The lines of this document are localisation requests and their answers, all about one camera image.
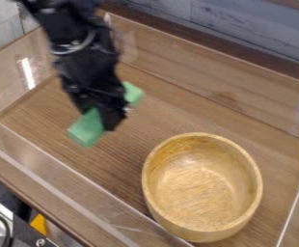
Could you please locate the yellow tag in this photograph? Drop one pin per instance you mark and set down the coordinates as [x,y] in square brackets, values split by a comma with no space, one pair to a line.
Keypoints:
[40,224]

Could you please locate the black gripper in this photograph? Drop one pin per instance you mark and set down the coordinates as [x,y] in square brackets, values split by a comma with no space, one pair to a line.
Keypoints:
[86,64]

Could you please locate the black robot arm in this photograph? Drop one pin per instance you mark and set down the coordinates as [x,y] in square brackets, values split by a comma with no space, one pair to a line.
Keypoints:
[68,19]

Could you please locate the brown wooden bowl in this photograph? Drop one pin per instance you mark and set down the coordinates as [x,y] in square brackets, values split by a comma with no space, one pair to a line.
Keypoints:
[202,186]

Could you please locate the green rectangular block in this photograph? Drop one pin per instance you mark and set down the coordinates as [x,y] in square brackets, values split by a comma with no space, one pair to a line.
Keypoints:
[89,130]

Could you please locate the clear acrylic barrier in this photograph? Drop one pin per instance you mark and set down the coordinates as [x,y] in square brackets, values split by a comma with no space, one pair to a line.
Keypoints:
[78,204]

